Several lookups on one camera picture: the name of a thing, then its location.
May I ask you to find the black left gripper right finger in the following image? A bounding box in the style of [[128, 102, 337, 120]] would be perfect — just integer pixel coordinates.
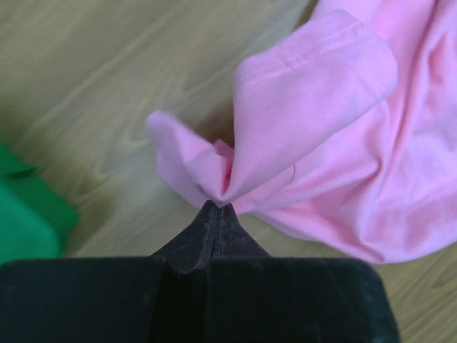
[[201, 202, 400, 342]]

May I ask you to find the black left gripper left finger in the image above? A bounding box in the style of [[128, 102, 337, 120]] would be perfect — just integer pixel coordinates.
[[1, 202, 219, 342]]

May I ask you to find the pink t shirt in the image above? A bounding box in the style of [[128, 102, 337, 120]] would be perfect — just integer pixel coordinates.
[[146, 1, 456, 264]]

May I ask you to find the green plastic tray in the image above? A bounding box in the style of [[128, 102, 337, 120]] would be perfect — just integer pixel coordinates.
[[1, 145, 79, 264]]

